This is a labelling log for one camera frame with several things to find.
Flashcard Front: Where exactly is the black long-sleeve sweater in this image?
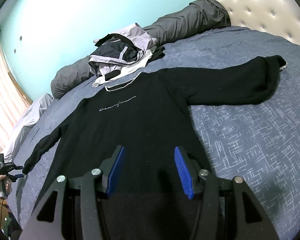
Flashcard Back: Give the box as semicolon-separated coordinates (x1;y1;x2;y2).
22;55;287;198

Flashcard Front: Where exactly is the light grey bedsheet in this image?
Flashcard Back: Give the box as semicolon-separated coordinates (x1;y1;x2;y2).
1;93;53;162

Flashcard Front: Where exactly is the pink striped curtain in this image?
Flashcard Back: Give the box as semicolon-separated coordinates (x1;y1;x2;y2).
0;43;29;152

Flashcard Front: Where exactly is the grey white black jacket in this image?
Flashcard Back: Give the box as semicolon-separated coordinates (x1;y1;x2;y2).
88;23;165;88

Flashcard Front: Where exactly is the dark grey rolled duvet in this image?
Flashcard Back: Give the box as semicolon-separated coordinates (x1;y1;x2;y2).
51;0;231;99

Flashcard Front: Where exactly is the cream tufted headboard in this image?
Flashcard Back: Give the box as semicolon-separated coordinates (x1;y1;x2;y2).
217;0;300;45

